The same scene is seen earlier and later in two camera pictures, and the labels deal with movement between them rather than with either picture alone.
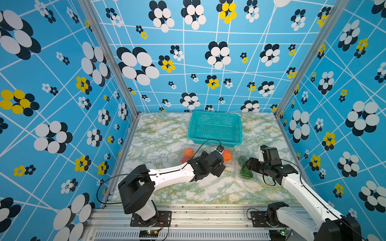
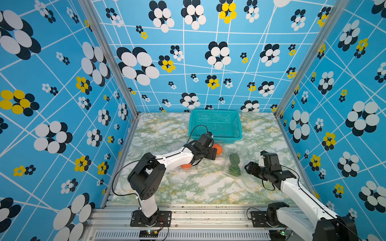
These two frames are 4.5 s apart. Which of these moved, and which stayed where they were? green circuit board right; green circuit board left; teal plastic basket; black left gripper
Moved: black left gripper
Stayed: green circuit board right; teal plastic basket; green circuit board left
